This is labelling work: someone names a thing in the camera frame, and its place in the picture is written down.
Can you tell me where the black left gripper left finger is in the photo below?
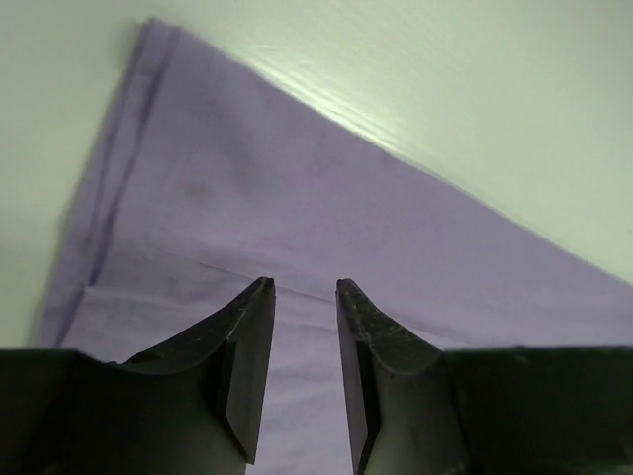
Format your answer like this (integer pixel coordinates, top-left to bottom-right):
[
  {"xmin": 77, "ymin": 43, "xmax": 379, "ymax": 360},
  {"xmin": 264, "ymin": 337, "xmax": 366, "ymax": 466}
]
[{"xmin": 1, "ymin": 277, "xmax": 275, "ymax": 474}]

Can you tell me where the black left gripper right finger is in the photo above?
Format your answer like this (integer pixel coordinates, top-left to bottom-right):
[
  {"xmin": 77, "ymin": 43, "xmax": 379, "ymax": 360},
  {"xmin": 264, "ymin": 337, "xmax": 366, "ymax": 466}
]
[{"xmin": 336, "ymin": 279, "xmax": 632, "ymax": 474}]

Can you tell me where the purple t shirt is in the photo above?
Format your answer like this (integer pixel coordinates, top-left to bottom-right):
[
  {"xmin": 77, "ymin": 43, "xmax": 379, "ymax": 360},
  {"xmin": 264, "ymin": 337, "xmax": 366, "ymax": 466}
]
[{"xmin": 36, "ymin": 20, "xmax": 632, "ymax": 474}]

